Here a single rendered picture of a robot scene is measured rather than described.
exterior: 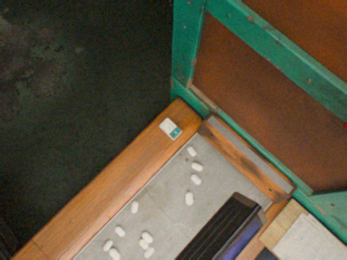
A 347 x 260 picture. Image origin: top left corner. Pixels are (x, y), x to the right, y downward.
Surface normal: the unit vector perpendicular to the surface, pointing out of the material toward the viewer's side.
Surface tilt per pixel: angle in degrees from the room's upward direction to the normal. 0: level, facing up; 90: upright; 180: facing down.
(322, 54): 90
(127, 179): 0
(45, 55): 0
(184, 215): 0
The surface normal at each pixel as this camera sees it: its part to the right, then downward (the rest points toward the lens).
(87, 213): 0.00, -0.25
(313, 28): -0.69, 0.69
